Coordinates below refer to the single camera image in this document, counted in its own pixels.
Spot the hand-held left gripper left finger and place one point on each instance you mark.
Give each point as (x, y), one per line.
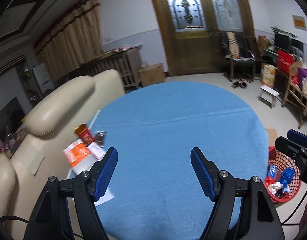
(106, 172)

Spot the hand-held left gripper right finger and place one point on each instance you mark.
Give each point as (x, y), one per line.
(202, 172)

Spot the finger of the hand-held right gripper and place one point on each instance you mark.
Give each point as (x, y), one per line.
(299, 138)
(291, 148)

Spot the red plastic basket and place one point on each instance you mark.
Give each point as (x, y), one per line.
(281, 158)

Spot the blue plastic bag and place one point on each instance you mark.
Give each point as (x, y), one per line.
(287, 176)

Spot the steel scourer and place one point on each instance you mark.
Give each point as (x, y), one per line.
(272, 171)

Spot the white blue bag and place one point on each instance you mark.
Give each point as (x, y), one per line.
(286, 189)

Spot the red plastic bag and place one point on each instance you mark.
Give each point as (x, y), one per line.
(269, 181)

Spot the white paper sheets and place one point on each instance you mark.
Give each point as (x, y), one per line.
(107, 196)

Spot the white printed packet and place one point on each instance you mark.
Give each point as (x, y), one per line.
(94, 150)

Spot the orange tissue pack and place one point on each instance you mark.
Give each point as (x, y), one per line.
(78, 155)

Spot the dark snack packet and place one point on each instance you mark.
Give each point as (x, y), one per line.
(101, 138)

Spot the wooden rack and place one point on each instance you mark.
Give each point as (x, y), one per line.
(296, 97)

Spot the red paper cup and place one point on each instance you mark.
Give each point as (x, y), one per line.
(84, 135)

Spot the white wooden stool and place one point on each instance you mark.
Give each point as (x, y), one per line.
(268, 92)

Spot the long white plastic rod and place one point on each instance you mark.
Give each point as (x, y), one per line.
(95, 117)

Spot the blue tablecloth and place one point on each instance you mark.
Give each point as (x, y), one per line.
(173, 120)

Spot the orange fruit box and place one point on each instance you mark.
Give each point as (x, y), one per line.
(268, 75)

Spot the red gift box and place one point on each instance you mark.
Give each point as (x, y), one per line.
(284, 61)

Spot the pair of slippers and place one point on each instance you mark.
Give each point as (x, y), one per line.
(239, 84)

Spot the beige leather sofa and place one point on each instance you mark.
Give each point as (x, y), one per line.
(56, 105)

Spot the black monitor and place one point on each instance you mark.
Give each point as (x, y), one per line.
(283, 42)

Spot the dark metal chair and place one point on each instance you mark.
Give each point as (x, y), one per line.
(241, 60)

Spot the brown cardboard box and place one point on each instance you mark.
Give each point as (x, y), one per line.
(151, 75)

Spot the wooden radiator cabinet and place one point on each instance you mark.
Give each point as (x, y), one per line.
(113, 65)

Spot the white appliance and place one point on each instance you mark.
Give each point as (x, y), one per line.
(43, 77)

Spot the wooden glass door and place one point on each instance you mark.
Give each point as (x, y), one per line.
(193, 50)

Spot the beige curtain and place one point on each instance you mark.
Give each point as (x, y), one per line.
(73, 35)

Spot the dark wall screen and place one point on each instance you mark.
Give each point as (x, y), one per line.
(8, 112)

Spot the orange wall sign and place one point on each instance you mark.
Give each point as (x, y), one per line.
(299, 23)

